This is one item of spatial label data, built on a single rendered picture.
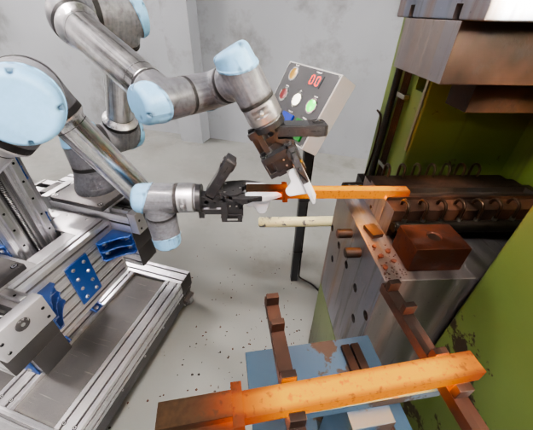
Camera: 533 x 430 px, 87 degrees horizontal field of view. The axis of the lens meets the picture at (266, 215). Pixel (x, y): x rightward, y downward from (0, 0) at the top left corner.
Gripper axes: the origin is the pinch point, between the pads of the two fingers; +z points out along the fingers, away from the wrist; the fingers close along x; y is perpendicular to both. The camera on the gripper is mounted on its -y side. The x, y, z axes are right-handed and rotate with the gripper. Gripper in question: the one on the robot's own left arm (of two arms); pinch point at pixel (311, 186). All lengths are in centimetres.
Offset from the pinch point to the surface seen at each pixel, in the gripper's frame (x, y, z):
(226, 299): -44, 76, 74
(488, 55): 7.7, -37.0, -14.0
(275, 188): 0.7, 7.9, -4.5
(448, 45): 6.3, -31.6, -18.3
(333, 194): 1.5, -4.0, 3.8
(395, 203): 4.5, -16.6, 12.0
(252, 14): -279, -4, -33
